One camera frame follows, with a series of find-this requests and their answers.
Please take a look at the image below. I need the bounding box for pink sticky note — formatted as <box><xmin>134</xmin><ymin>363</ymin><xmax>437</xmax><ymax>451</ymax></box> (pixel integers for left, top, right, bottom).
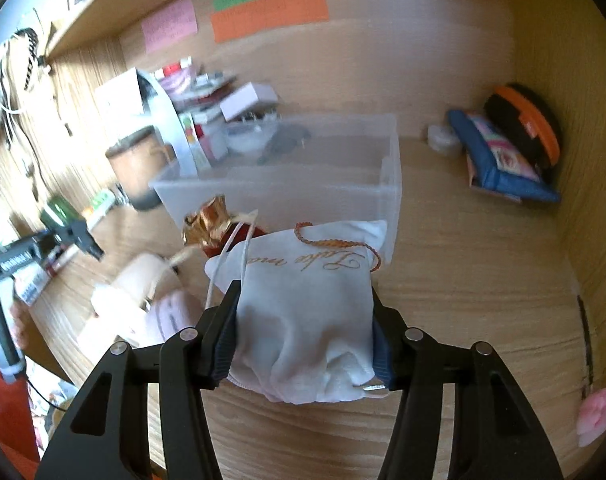
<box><xmin>140</xmin><ymin>0</ymin><xmax>199</xmax><ymax>53</ymax></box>

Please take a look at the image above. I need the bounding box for white drawstring pouch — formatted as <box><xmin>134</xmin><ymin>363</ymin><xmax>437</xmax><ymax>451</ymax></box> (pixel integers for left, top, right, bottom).
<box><xmin>204</xmin><ymin>220</ymin><xmax>388</xmax><ymax>404</ymax></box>

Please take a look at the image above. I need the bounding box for cream lotion bottle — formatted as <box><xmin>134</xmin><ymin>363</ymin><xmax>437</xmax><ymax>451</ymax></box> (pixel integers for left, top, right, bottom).
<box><xmin>90</xmin><ymin>252</ymin><xmax>181</xmax><ymax>347</ymax></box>

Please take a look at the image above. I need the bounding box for red pouch gold ribbon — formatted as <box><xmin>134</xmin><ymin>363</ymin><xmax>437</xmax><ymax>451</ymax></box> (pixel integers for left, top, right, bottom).
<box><xmin>181</xmin><ymin>195</ymin><xmax>250</xmax><ymax>258</ymax></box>

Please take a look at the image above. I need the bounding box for pink paw toy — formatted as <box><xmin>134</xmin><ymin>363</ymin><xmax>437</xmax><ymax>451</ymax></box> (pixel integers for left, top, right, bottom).
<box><xmin>576</xmin><ymin>388</ymin><xmax>606</xmax><ymax>448</ymax></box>

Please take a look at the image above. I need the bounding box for person's left hand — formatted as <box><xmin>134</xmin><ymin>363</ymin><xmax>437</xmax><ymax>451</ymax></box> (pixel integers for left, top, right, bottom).
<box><xmin>10</xmin><ymin>299</ymin><xmax>29</xmax><ymax>350</ymax></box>

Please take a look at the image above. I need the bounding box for orange sticky note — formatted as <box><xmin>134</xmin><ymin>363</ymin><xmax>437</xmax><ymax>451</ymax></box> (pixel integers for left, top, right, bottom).
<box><xmin>211</xmin><ymin>0</ymin><xmax>329</xmax><ymax>44</ymax></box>

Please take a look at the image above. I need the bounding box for blue zip pouch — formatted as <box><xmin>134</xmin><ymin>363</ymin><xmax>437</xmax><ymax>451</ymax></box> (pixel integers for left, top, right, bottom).
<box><xmin>446</xmin><ymin>110</ymin><xmax>560</xmax><ymax>203</ymax></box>

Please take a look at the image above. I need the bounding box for white small box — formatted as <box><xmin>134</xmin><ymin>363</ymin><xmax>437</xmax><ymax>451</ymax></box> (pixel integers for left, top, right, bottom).
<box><xmin>219</xmin><ymin>82</ymin><xmax>279</xmax><ymax>122</ymax></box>

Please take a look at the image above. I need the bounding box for orange black round case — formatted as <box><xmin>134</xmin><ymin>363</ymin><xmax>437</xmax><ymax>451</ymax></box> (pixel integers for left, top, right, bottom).
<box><xmin>483</xmin><ymin>82</ymin><xmax>563</xmax><ymax>172</ymax></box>

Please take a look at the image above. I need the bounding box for clear plastic storage bin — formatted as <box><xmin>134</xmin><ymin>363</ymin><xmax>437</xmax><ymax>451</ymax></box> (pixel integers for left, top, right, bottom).
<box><xmin>150</xmin><ymin>114</ymin><xmax>402</xmax><ymax>262</ymax></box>

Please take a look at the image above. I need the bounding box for brown mug with lid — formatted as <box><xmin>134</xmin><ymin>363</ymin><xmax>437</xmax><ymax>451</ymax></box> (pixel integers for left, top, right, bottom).
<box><xmin>105</xmin><ymin>126</ymin><xmax>175</xmax><ymax>211</ymax></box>

